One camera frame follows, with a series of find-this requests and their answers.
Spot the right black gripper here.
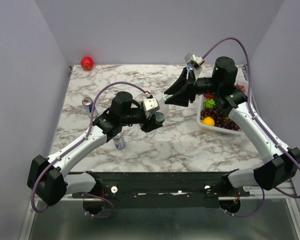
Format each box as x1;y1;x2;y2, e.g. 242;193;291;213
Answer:
163;67;221;108

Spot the green label water bottle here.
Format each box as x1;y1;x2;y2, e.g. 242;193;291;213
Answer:
154;93;169;122

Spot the green white bottle cap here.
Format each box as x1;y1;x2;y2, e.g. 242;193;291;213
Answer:
163;95;170;101

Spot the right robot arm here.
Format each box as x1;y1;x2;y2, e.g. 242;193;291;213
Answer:
164;56;300;196

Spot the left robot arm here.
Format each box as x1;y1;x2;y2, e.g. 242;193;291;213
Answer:
27;91;164;207

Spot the red dragon fruit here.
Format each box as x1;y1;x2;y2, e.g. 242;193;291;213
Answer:
203;94;215;99

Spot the green striped ball fruit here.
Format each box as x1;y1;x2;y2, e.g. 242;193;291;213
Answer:
202;98;215;109

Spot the tilted silver drink can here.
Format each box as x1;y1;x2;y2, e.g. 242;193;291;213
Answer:
113;132;126;150

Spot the orange fruit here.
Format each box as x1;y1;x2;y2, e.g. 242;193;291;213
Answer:
200;116;215;126

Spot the dark purple grape bunch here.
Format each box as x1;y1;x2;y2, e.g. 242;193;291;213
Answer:
200;107;240;131

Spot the white plastic fruit basket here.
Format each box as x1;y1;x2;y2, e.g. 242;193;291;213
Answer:
196;95;245;136

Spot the red grape bunch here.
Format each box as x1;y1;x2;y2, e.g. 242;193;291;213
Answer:
235;84;246;93

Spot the upright red bull can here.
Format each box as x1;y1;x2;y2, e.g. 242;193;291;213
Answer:
81;96;98;118

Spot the red apple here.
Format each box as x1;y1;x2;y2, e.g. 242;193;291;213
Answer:
80;56;94;71

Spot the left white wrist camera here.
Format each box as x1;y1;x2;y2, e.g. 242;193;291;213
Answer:
142;98;160;117

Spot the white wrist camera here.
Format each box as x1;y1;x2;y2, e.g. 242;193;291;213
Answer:
184;53;205;80
142;98;160;117

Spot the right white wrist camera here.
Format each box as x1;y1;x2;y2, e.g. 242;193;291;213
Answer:
184;53;205;80

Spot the black mounting base rail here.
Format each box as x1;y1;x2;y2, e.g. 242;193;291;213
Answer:
71;171;250;210

